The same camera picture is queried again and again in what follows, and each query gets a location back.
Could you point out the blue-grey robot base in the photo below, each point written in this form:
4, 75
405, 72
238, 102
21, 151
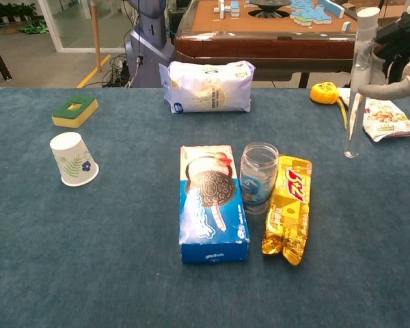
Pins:
150, 51

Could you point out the blue Oreo cookie box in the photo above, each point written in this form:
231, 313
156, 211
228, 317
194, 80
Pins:
208, 205

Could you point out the brown mahjong table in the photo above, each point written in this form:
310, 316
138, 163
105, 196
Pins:
276, 44

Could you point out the clear test tube white cap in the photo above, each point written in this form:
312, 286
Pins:
362, 51

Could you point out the black mahjong table centre dome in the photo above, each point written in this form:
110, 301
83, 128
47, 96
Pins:
270, 8

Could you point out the white nut snack bag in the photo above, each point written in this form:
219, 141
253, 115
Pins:
386, 118

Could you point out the white floral paper cup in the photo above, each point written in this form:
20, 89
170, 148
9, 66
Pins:
73, 160

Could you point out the clear plastic jar blue cartoon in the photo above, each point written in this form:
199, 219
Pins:
256, 196

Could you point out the white rice bag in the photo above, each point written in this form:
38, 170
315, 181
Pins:
208, 89

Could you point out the wooden pole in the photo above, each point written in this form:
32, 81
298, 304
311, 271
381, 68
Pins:
96, 34

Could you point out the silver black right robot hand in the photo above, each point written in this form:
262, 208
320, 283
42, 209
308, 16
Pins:
399, 41

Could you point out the green yellow sponge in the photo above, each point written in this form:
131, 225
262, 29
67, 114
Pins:
75, 111

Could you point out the gold yellow snack wrapper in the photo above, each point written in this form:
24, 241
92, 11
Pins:
290, 212

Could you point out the white blue mahjong tile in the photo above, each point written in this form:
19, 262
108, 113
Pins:
346, 26

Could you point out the potted green plants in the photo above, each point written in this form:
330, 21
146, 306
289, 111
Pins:
10, 12

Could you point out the brown cardboard box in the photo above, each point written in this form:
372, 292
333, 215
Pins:
389, 12

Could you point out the blue felt table mat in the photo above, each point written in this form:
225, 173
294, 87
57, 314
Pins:
89, 239

